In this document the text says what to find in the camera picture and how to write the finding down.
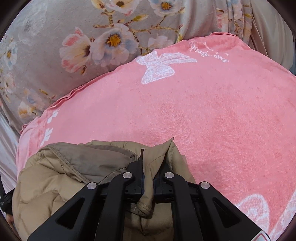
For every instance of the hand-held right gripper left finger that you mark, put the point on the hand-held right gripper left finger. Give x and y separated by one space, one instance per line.
136 180

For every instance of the grey floral bed sheet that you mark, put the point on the grey floral bed sheet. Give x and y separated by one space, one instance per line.
57 34

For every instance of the white satin curtain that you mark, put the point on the white satin curtain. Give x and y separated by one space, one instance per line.
8 150

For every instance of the beige cloth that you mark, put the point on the beige cloth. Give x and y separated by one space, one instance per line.
275 27

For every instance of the tan quilted jacket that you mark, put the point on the tan quilted jacket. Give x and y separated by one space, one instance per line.
57 185

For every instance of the pink butterfly print blanket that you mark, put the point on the pink butterfly print blanket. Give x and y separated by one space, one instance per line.
208 127

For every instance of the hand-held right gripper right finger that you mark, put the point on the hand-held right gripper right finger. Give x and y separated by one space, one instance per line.
161 183

